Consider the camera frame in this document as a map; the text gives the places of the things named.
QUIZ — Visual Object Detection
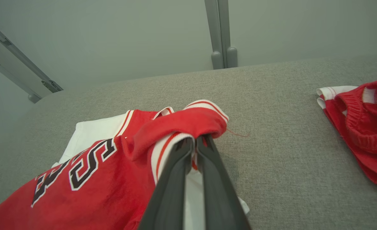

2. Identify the red shorts white stripe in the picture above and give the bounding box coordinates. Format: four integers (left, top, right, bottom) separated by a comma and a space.
316, 79, 377, 200

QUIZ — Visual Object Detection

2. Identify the grey slanted partition rail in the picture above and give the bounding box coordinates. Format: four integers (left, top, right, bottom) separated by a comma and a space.
0, 16, 64, 104

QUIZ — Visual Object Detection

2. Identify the red Bulls 23 jersey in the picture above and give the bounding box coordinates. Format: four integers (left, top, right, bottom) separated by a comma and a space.
0, 99, 250, 230

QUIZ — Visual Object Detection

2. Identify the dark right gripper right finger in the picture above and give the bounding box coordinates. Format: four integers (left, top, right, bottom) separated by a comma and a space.
196, 134, 252, 230

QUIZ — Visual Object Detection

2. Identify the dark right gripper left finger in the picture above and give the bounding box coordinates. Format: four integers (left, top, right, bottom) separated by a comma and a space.
137, 137, 196, 230

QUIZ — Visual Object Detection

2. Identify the grey round-capped partition post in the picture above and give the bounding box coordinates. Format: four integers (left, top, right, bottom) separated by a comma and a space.
204, 0, 225, 70
218, 0, 238, 68

